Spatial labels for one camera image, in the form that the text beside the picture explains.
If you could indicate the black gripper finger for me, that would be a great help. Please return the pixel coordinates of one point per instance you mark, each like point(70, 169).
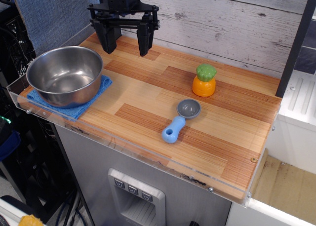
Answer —
point(105, 32)
point(145, 33)

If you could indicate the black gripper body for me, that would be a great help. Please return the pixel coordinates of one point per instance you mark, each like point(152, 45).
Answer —
point(128, 14)

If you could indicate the stainless steel pot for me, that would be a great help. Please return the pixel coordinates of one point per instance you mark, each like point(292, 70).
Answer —
point(66, 77)

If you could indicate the orange green carrot shaker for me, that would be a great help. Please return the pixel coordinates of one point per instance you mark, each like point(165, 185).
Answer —
point(204, 83)

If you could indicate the blue fabric panel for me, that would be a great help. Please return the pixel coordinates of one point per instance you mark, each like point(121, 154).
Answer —
point(52, 24)

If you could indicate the blue folded cloth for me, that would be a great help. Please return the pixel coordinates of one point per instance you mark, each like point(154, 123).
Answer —
point(70, 113)

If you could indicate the blue grey toy scoop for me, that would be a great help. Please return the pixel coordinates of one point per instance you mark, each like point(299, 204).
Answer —
point(186, 109)

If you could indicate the silver toy fridge cabinet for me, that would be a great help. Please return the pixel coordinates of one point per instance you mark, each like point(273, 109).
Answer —
point(90, 162)

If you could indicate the grey ice dispenser panel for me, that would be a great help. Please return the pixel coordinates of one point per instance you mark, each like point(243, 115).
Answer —
point(137, 203)

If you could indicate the yellow object bottom left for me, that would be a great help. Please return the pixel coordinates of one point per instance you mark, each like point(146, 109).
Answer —
point(30, 220)

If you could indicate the white toy sink unit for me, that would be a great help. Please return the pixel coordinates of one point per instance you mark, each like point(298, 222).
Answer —
point(284, 188)

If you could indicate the black vertical post left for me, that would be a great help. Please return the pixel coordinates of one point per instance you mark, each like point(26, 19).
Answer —
point(117, 34)

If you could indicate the black vertical post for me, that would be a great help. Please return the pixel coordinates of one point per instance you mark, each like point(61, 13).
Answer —
point(117, 34)
point(296, 47)

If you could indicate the clear acrylic guard rail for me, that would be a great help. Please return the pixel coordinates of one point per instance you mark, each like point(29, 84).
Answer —
point(218, 151)

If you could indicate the black vertical post right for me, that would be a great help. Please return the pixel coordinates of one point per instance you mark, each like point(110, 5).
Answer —
point(296, 47)

